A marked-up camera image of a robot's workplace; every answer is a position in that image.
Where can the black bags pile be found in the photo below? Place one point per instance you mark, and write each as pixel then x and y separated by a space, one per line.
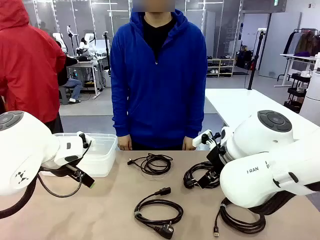
pixel 243 60

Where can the person's right hand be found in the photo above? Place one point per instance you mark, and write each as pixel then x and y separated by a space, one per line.
pixel 124 143

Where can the tall black camera stand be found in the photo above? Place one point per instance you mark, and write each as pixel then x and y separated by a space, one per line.
pixel 255 62

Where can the blue-sleeved left forearm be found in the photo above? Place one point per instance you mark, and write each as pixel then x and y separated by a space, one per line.
pixel 196 117

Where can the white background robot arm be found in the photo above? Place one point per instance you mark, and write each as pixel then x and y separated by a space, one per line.
pixel 58 41
pixel 88 43

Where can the person in blue hoodie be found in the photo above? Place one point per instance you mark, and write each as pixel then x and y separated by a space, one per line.
pixel 155 100

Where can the person in red jacket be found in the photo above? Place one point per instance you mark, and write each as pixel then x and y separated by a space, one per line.
pixel 30 62

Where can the thin black tripod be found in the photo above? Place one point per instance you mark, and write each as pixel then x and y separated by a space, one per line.
pixel 107 50

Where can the black utility cart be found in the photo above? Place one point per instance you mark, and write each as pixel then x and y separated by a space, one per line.
pixel 296 92

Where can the clear plastic storage container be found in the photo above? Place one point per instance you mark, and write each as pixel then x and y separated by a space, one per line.
pixel 105 155

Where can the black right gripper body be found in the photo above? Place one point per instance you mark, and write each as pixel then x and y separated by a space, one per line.
pixel 215 158

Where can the purple cloth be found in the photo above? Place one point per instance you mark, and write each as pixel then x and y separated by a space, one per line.
pixel 302 53

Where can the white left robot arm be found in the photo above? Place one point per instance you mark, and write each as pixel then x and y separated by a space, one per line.
pixel 25 150

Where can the white desk with angled legs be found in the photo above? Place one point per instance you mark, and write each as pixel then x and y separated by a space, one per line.
pixel 300 57

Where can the clothes rack with coats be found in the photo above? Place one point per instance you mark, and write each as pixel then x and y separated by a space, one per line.
pixel 306 42

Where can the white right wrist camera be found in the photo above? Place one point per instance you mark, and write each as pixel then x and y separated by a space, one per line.
pixel 200 140

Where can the person's left hand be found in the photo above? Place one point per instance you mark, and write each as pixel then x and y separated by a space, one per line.
pixel 189 143

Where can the wooden shoe rack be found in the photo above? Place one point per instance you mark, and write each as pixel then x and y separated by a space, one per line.
pixel 221 67

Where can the seated person in jeans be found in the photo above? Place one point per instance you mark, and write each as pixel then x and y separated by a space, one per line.
pixel 75 86

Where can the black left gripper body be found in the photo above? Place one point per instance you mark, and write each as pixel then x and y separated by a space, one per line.
pixel 56 171

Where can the blue-sleeved right forearm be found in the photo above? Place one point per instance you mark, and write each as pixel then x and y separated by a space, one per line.
pixel 120 117

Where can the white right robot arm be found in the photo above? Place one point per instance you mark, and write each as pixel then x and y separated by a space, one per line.
pixel 255 175

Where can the large white table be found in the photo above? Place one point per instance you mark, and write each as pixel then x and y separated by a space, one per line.
pixel 237 105

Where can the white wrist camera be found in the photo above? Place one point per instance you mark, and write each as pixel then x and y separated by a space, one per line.
pixel 200 140
pixel 71 146

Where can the white background workbench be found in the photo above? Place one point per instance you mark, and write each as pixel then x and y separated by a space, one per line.
pixel 82 63

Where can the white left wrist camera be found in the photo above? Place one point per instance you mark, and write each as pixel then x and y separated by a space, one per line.
pixel 71 146

